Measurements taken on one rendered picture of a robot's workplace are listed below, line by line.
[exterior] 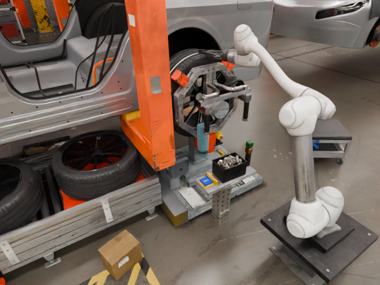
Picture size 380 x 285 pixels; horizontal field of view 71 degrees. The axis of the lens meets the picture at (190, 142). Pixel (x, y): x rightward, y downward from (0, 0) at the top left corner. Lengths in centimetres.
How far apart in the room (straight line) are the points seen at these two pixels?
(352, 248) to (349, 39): 299
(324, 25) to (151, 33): 307
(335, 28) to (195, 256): 334
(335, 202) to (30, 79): 252
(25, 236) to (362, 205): 251
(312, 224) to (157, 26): 130
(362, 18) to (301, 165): 303
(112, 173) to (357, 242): 162
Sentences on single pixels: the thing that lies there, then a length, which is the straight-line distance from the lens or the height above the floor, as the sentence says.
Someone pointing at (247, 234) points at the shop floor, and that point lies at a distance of 216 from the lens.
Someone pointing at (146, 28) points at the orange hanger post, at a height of 144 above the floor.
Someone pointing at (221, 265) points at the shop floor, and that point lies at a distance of 199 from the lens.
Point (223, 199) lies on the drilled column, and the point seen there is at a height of 27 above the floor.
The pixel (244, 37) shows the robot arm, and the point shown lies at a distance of 166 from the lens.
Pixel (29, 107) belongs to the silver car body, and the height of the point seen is 96.
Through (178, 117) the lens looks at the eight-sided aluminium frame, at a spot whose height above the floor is 81.
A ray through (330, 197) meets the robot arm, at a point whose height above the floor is 60.
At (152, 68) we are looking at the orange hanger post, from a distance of 153.
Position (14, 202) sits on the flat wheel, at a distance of 202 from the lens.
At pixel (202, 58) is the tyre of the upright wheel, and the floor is 116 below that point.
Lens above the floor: 169
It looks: 33 degrees down
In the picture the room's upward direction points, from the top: 1 degrees counter-clockwise
